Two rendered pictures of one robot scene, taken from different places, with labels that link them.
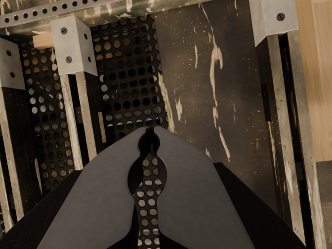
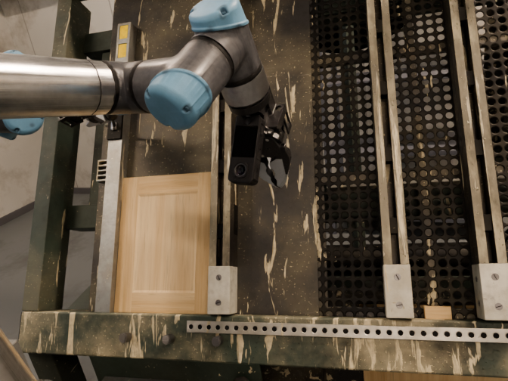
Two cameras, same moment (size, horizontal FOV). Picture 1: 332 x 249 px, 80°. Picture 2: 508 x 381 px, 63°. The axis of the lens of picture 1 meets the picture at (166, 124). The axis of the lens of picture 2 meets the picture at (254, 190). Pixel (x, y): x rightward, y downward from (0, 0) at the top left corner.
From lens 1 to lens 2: 69 cm
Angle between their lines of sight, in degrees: 25
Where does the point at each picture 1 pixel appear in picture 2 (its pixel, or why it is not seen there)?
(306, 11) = (199, 286)
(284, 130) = (227, 195)
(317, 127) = (203, 196)
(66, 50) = (398, 286)
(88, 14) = (376, 320)
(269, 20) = (226, 276)
